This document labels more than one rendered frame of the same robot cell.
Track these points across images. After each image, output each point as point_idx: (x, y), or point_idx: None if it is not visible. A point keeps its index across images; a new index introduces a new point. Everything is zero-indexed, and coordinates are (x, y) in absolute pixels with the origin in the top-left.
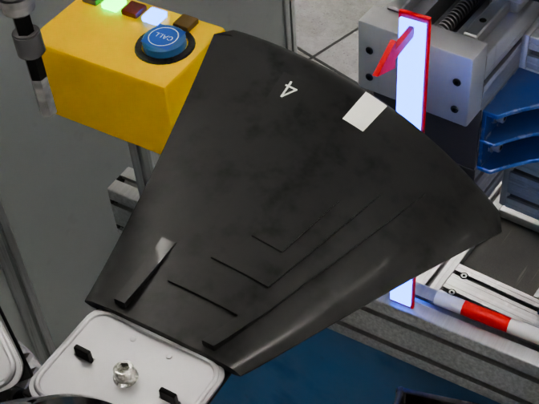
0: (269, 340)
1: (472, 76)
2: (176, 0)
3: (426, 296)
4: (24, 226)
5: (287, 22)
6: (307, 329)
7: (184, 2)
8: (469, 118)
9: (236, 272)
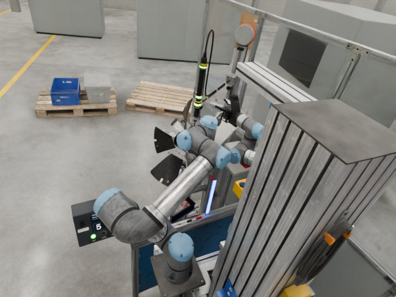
0: (187, 155)
1: (229, 225)
2: None
3: (205, 215)
4: None
5: None
6: (187, 157)
7: (323, 268)
8: (227, 231)
9: (194, 155)
